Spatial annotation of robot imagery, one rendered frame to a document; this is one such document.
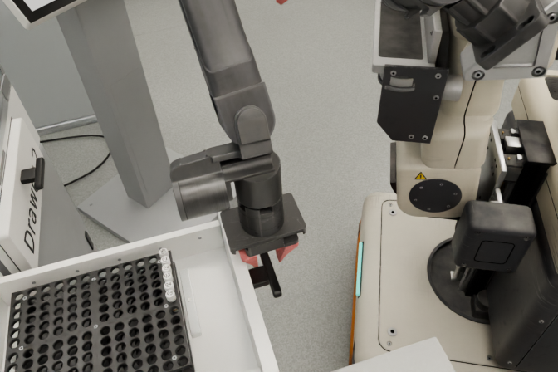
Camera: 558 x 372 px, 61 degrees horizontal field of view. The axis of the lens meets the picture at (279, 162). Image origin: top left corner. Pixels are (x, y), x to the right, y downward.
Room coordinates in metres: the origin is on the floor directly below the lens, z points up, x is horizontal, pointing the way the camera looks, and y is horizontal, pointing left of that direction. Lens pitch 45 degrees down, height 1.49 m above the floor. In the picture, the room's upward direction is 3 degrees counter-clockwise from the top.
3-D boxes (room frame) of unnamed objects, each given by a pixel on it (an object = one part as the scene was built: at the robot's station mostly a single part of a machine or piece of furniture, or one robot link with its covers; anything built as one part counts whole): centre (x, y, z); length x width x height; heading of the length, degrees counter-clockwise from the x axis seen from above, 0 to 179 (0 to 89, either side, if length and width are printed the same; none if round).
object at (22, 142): (0.57, 0.45, 0.87); 0.29 x 0.02 x 0.11; 15
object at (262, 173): (0.39, 0.03, 1.07); 0.07 x 0.06 x 0.07; 105
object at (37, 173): (0.57, 0.42, 0.91); 0.07 x 0.04 x 0.01; 15
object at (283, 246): (0.39, 0.02, 0.94); 0.07 x 0.07 x 0.09; 16
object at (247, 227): (0.39, 0.03, 1.01); 0.10 x 0.07 x 0.07; 106
